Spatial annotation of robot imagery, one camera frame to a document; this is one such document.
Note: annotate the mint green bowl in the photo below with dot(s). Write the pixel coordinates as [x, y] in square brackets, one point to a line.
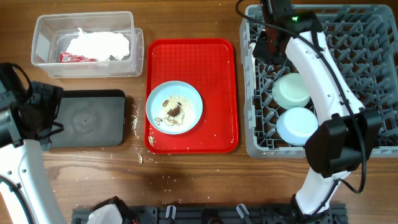
[290, 91]

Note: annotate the white plastic spoon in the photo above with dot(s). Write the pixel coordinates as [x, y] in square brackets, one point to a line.
[253, 63]

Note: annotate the light blue bowl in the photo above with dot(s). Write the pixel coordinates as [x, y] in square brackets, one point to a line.
[296, 125]

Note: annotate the light blue plate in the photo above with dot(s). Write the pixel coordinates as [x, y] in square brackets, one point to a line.
[161, 92]

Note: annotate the white rice pile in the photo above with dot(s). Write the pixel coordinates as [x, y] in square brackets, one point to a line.
[185, 117]

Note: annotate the white napkin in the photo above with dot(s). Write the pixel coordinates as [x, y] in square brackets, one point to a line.
[100, 45]

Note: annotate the red snack wrapper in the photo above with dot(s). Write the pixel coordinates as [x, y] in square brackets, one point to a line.
[66, 57]

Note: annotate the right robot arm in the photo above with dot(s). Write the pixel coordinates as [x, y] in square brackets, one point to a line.
[339, 149]

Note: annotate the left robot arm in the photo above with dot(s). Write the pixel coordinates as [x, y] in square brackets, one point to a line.
[28, 119]

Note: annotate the grey dishwasher rack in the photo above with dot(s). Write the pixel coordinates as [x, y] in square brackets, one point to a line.
[363, 42]

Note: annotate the black waste tray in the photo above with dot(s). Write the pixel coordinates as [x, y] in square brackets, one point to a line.
[91, 118]

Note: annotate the red serving tray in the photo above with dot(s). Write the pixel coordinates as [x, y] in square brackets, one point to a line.
[207, 65]

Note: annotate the food crumb on tray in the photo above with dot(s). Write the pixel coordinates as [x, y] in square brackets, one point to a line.
[151, 140]

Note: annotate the food crumb on table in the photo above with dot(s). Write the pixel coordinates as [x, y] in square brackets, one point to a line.
[140, 158]

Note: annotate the clear plastic bin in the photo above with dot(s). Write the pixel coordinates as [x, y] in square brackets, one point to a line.
[53, 34]

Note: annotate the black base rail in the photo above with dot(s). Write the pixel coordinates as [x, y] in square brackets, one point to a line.
[266, 214]

